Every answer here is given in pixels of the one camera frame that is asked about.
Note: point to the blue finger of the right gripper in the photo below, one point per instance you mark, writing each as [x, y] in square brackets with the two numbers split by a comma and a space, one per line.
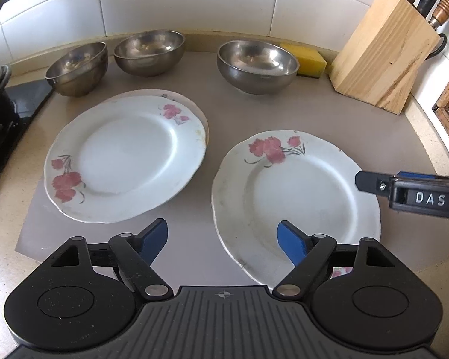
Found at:
[414, 175]

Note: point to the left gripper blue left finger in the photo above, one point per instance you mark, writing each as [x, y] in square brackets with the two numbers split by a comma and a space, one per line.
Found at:
[134, 255]

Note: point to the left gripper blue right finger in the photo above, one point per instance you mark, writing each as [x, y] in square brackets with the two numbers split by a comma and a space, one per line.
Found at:
[310, 256]

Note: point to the white scalloped plate pink flowers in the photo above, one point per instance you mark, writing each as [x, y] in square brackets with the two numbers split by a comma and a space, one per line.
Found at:
[288, 175]

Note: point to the white plate pink carnations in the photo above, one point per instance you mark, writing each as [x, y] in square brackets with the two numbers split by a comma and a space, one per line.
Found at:
[123, 158]

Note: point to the cream plate colourful flowers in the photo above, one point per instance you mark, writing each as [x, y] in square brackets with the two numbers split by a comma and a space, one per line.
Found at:
[172, 96]

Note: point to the wooden knife block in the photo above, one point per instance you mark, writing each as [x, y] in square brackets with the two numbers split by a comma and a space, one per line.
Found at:
[379, 63]

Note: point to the yellow sponge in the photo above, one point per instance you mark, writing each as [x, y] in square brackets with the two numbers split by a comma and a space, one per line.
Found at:
[311, 63]

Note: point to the left steel bowl stack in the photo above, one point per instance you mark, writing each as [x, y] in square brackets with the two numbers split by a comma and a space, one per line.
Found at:
[79, 71]

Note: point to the black gas stove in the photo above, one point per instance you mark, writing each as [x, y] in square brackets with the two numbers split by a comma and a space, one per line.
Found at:
[18, 107]

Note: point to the wooden handled knife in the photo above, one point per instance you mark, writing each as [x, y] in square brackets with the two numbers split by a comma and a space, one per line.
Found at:
[440, 15]

